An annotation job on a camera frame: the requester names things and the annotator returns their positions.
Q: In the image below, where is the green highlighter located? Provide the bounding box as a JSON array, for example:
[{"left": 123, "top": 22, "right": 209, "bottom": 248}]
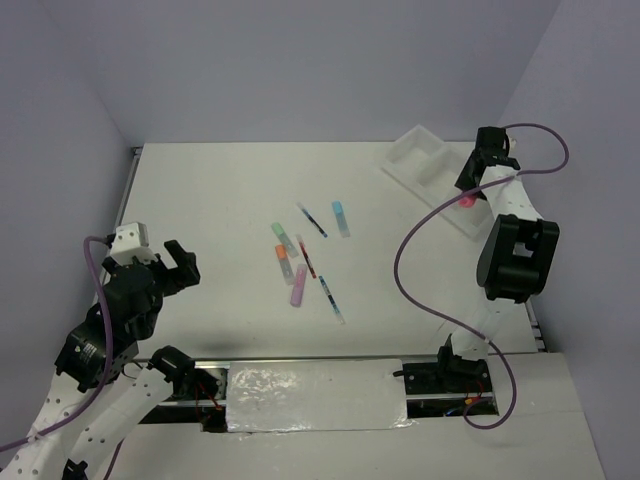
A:
[{"left": 271, "top": 222, "right": 299, "bottom": 258}]

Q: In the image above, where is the blue highlighter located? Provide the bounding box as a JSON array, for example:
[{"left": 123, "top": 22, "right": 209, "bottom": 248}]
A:
[{"left": 332, "top": 201, "right": 350, "bottom": 238}]

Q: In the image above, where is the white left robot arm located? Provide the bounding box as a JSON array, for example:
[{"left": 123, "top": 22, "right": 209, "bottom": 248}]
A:
[{"left": 1, "top": 236, "right": 200, "bottom": 479}]

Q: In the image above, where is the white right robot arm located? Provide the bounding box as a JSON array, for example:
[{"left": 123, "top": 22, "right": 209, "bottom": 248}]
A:
[{"left": 449, "top": 126, "right": 560, "bottom": 361}]

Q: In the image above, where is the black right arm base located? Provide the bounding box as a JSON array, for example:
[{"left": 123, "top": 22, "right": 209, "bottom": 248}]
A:
[{"left": 393, "top": 345, "right": 498, "bottom": 419}]

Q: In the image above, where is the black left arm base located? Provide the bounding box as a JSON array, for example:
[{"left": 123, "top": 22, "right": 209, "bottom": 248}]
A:
[{"left": 144, "top": 346, "right": 228, "bottom": 433}]

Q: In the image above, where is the white three-compartment tray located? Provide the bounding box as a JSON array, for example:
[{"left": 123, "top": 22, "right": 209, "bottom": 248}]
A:
[{"left": 380, "top": 125, "right": 493, "bottom": 240}]

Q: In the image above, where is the orange highlighter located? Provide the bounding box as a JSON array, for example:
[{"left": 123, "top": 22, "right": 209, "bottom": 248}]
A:
[{"left": 275, "top": 244, "right": 295, "bottom": 285}]

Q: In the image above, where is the purple highlighter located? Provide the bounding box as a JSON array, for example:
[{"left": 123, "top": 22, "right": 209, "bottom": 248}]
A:
[{"left": 290, "top": 264, "right": 308, "bottom": 308}]

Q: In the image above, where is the red pen refill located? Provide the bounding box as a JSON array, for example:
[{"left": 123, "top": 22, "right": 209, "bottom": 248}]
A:
[{"left": 296, "top": 234, "right": 317, "bottom": 279}]

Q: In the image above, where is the dark blue pen refill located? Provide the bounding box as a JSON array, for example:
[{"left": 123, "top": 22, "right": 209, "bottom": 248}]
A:
[{"left": 296, "top": 202, "right": 328, "bottom": 238}]

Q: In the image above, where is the light blue pen refill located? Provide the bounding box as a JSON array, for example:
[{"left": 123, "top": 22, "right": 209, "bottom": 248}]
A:
[{"left": 318, "top": 275, "right": 346, "bottom": 325}]

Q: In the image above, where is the silver tape sheet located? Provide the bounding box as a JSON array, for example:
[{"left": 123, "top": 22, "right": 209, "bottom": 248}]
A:
[{"left": 226, "top": 359, "right": 411, "bottom": 433}]

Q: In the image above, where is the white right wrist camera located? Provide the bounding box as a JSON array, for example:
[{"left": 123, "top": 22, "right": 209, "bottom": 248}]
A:
[{"left": 504, "top": 133, "right": 517, "bottom": 153}]

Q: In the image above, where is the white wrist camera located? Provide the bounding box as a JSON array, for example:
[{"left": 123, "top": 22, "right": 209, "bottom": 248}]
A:
[
  {"left": 504, "top": 133, "right": 517, "bottom": 153},
  {"left": 109, "top": 222, "right": 157, "bottom": 266}
]

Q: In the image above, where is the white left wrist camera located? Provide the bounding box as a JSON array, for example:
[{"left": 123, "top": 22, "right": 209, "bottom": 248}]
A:
[{"left": 109, "top": 222, "right": 157, "bottom": 266}]

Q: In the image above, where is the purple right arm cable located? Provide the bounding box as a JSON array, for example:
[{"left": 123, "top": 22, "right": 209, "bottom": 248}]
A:
[{"left": 394, "top": 122, "right": 571, "bottom": 431}]

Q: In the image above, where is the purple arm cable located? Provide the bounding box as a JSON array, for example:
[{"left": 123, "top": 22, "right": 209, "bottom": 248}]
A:
[
  {"left": 394, "top": 122, "right": 571, "bottom": 431},
  {"left": 0, "top": 235, "right": 124, "bottom": 480}
]

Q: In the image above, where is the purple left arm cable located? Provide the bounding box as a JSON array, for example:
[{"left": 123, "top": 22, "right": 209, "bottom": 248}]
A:
[{"left": 0, "top": 235, "right": 124, "bottom": 480}]

